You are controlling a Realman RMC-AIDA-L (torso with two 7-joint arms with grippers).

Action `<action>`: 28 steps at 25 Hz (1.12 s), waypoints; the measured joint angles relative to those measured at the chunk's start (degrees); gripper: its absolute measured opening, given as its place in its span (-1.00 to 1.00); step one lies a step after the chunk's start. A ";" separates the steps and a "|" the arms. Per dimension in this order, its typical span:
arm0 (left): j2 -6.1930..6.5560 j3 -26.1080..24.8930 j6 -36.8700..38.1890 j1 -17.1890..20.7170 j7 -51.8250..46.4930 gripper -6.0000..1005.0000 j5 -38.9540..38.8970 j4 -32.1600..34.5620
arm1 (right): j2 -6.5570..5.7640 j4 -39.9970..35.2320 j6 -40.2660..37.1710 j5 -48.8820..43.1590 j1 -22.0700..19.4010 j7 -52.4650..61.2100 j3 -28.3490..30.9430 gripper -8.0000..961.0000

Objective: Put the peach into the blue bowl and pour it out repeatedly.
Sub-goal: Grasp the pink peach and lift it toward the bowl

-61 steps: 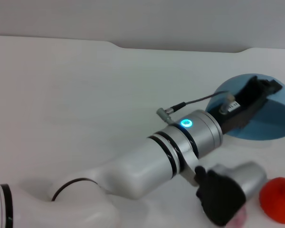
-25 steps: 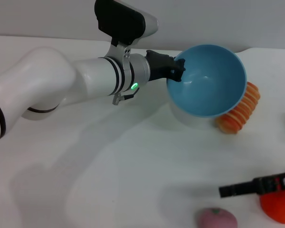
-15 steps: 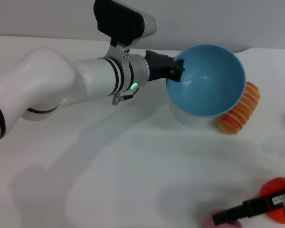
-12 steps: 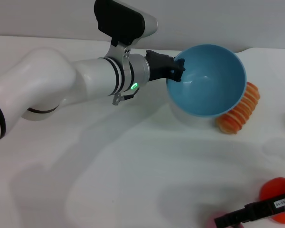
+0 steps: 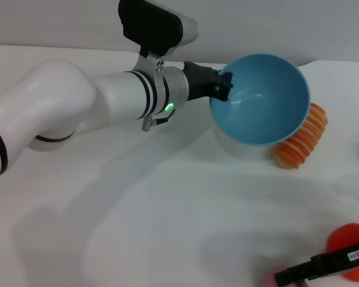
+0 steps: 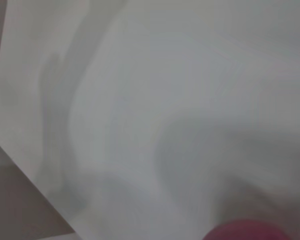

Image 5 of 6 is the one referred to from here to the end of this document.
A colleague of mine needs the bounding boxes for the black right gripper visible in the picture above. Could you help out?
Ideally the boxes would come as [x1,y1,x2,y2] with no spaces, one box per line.
[274,245,359,287]

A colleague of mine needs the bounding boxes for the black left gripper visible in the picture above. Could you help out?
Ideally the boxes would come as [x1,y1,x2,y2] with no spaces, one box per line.
[182,61,235,103]

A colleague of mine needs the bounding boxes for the pink toy peach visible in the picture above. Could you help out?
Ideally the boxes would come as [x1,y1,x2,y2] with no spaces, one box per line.
[258,264,291,287]

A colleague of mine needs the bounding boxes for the blue bowl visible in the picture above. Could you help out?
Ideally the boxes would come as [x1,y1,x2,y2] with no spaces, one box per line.
[209,53,312,146]

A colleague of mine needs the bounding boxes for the red toy fruit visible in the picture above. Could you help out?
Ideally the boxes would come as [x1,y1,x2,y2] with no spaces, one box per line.
[326,222,359,282]

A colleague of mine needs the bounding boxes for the orange striped toy bread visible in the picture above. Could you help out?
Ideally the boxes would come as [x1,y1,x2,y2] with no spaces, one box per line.
[271,103,328,170]

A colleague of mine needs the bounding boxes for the left arm cable with connector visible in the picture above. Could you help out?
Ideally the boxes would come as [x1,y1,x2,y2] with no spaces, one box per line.
[141,109,177,132]

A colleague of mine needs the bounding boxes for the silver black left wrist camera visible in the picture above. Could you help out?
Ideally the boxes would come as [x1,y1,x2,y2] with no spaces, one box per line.
[117,0,200,58]

